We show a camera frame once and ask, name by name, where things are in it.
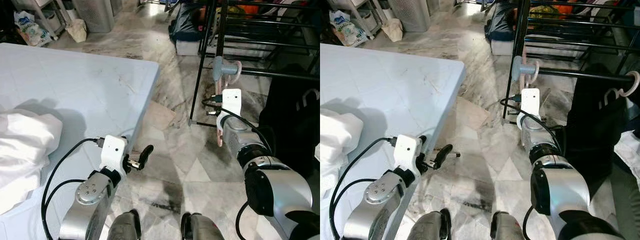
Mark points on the white t-shirt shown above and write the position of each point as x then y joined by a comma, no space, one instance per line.
340,135
25,150

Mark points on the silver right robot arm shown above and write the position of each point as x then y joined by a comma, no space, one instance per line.
565,190
280,190

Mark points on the white table leg tube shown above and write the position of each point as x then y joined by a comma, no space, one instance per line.
456,154

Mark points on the grey robot left foot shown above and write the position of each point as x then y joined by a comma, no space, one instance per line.
125,227
430,227

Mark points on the grey robot foot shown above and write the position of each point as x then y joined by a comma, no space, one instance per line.
202,230
125,227
430,227
507,230

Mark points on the grey robot right foot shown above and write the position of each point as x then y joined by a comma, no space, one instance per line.
507,230
202,230

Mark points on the beige bag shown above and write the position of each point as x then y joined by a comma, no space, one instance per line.
76,31
393,31

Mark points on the white storage box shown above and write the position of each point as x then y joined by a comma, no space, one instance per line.
190,48
502,48

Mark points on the grey perforated laundry basket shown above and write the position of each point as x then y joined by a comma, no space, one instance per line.
95,15
410,15

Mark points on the white blue plastic bag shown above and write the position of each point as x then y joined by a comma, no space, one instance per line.
32,31
347,31

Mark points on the dark blue clothes pile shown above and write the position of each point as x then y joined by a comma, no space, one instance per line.
500,25
185,25

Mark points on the white shelf unit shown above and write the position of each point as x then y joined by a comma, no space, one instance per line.
367,15
47,15

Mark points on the black metal drying rack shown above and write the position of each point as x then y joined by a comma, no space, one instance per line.
524,25
221,30

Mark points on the colourful clothes pile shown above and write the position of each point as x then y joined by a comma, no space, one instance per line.
565,9
250,7

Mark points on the dark blue garment grey lining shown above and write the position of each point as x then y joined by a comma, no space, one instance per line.
630,150

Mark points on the grey sofa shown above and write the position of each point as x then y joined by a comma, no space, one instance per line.
627,210

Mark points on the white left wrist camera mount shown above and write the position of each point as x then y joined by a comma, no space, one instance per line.
114,152
407,152

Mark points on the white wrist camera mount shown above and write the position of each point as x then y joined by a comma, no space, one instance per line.
114,152
530,102
407,152
231,102

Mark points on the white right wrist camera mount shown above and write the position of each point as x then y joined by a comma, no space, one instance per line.
231,102
530,102

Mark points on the grey rail end cap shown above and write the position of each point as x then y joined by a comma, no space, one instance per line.
517,69
218,69

